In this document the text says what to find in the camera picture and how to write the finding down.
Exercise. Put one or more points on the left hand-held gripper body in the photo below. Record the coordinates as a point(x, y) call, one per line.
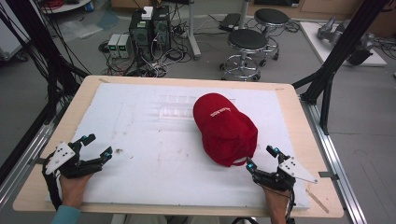
point(59, 157)

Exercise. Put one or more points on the grey robot device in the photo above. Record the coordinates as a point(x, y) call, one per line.
point(330, 32)

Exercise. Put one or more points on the white platform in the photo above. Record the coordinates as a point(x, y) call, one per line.
point(314, 40)

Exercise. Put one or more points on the white box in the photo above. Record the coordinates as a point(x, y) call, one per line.
point(147, 13)

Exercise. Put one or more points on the round white table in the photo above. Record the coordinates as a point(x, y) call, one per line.
point(67, 6)

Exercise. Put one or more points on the grey power supply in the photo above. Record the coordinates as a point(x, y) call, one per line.
point(113, 45)
point(124, 46)

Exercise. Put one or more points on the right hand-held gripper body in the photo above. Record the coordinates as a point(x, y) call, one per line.
point(294, 169)

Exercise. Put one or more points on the black round stool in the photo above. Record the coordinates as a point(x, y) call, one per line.
point(247, 40)
point(271, 16)

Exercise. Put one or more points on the flat black device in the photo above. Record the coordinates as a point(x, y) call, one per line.
point(229, 21)

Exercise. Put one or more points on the thin wooden stick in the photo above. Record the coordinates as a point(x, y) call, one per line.
point(317, 201)

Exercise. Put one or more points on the white foam mat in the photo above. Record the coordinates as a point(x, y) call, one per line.
point(155, 140)

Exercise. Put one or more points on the black computer tower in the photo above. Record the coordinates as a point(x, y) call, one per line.
point(140, 35)
point(162, 28)

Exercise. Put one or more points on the person's left hand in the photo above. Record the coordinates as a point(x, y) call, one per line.
point(72, 189)

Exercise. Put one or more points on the aluminium rail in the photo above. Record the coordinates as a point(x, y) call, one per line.
point(336, 155)
point(21, 161)

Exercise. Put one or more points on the person's right hand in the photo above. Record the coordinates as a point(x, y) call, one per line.
point(278, 202)

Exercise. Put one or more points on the red baseball cap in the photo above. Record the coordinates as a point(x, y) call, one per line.
point(224, 130)

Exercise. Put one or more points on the grey metal table leg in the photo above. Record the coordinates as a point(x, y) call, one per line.
point(193, 34)

